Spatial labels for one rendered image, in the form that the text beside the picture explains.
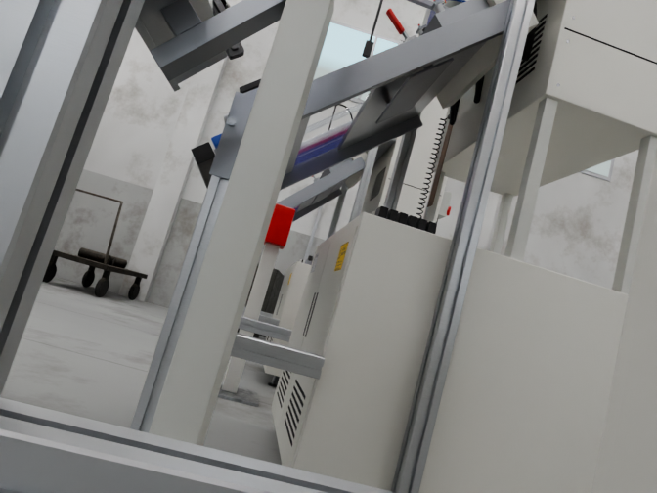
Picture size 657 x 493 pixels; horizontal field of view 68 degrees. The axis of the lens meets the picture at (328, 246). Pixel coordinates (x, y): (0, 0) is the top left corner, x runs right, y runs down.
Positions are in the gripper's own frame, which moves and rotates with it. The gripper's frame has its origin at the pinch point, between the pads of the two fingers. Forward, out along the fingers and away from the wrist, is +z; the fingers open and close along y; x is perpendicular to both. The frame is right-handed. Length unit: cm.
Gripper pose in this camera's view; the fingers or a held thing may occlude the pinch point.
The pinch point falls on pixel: (233, 47)
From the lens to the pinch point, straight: 107.7
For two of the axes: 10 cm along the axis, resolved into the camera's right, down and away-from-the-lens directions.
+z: 4.4, 9.0, -0.3
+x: 8.7, -4.2, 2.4
